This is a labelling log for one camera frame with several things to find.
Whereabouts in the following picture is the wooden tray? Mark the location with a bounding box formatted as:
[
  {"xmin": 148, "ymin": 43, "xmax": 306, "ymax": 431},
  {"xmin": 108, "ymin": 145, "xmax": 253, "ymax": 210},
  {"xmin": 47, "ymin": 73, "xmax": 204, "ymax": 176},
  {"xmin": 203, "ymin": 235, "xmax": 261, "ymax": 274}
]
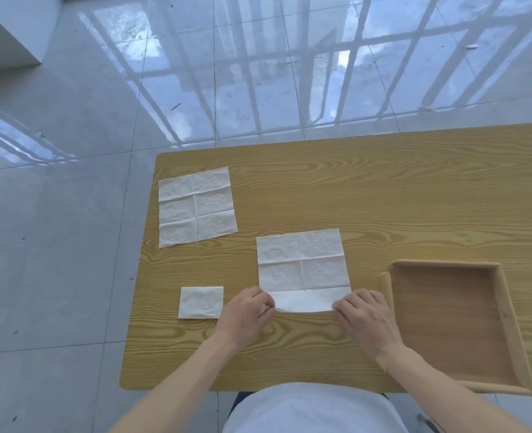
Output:
[{"xmin": 379, "ymin": 259, "xmax": 532, "ymax": 397}]

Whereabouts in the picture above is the person's right hand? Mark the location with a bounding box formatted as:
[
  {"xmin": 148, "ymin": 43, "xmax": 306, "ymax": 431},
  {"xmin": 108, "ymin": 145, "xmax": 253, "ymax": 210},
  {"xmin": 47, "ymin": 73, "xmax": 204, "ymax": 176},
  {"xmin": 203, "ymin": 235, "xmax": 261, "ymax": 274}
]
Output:
[{"xmin": 332, "ymin": 289, "xmax": 407, "ymax": 363}]

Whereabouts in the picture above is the person's right forearm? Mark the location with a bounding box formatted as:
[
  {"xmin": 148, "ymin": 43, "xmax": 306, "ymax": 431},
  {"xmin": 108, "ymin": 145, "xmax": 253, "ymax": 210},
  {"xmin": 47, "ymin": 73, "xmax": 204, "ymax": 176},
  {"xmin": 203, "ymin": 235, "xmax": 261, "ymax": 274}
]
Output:
[{"xmin": 380, "ymin": 343, "xmax": 507, "ymax": 433}]

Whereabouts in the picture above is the person's left hand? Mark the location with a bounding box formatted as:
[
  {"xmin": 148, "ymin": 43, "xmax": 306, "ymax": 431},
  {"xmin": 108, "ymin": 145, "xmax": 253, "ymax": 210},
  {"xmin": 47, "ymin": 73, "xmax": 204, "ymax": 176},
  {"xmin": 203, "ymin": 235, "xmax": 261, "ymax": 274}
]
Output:
[{"xmin": 214, "ymin": 286, "xmax": 277, "ymax": 353}]

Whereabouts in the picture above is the person's white shirt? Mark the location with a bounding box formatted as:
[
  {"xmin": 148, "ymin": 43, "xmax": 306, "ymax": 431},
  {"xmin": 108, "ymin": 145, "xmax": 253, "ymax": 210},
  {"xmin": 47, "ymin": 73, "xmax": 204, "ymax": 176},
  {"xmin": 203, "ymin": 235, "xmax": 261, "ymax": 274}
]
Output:
[{"xmin": 222, "ymin": 382, "xmax": 410, "ymax": 433}]

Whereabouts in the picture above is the person's left forearm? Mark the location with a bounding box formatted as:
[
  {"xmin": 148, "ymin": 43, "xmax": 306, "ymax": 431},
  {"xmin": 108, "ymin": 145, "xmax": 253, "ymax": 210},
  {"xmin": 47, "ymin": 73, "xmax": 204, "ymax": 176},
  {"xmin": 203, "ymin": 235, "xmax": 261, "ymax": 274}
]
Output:
[{"xmin": 108, "ymin": 339, "xmax": 240, "ymax": 433}]

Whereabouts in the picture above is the unfolded white napkin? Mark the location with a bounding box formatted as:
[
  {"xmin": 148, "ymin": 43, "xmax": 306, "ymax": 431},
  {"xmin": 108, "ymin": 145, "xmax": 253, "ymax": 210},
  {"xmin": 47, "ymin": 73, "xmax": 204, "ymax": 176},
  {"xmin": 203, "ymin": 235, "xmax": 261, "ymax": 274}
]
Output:
[{"xmin": 158, "ymin": 166, "xmax": 239, "ymax": 249}]

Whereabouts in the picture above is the small folded white napkin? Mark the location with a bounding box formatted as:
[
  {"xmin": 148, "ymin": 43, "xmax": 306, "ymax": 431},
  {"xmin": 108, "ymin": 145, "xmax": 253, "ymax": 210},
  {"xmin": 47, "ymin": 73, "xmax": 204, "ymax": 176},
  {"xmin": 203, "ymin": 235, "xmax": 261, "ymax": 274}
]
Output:
[{"xmin": 178, "ymin": 286, "xmax": 224, "ymax": 320}]

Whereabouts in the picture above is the white cabinet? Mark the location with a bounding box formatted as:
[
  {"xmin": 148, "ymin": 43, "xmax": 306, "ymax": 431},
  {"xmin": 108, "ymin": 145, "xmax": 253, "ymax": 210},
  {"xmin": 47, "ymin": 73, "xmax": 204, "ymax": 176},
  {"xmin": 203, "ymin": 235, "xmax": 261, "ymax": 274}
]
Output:
[{"xmin": 0, "ymin": 0, "xmax": 64, "ymax": 77}]

